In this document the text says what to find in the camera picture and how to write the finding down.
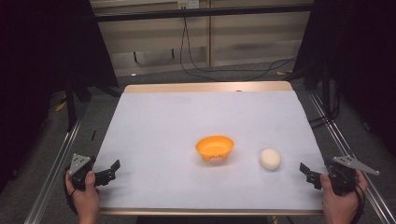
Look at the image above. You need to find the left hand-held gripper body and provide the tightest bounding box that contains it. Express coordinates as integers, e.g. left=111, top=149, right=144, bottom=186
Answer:
left=67, top=153, right=97, bottom=191

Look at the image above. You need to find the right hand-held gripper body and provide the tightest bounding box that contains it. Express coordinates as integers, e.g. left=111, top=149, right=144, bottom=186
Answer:
left=324, top=155, right=381, bottom=197

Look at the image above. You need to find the white round bun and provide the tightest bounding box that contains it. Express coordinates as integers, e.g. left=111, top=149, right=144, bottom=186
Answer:
left=259, top=147, right=282, bottom=171

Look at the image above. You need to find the orange plastic bowl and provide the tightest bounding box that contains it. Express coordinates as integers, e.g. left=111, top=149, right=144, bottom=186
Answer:
left=194, top=134, right=235, bottom=163

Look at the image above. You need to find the person's left hand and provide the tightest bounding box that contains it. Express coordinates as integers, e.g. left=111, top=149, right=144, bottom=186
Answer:
left=64, top=170, right=101, bottom=224

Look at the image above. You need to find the person's right hand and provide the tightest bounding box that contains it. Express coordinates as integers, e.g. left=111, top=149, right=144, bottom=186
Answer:
left=319, top=169, right=370, bottom=224

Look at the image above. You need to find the white table mat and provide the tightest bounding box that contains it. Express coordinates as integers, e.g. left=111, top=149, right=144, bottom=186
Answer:
left=93, top=90, right=329, bottom=211

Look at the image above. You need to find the black metal stand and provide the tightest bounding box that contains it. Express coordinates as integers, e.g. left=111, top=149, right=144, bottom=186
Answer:
left=64, top=73, right=78, bottom=133
left=320, top=60, right=332, bottom=117

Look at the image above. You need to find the black curtain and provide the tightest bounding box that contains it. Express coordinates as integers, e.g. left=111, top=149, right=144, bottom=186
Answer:
left=0, top=0, right=120, bottom=194
left=292, top=0, right=396, bottom=157

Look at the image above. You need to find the black horizontal bar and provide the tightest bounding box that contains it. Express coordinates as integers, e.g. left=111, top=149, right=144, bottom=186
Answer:
left=93, top=3, right=315, bottom=23

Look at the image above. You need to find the metal floor rail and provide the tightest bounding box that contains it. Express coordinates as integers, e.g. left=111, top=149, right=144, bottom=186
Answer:
left=307, top=90, right=396, bottom=224
left=23, top=102, right=90, bottom=224

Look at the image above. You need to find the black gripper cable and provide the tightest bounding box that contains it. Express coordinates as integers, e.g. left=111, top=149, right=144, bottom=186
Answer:
left=64, top=166, right=78, bottom=216
left=350, top=182, right=367, bottom=224

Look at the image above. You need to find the black floor cable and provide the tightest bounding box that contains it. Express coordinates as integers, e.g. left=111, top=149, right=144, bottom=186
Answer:
left=307, top=77, right=342, bottom=129

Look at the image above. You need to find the black hanging cable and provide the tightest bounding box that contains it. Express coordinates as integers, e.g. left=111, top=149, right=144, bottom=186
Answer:
left=178, top=17, right=297, bottom=82

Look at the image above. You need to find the white wall socket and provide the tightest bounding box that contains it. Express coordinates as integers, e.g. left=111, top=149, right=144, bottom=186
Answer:
left=177, top=0, right=201, bottom=10

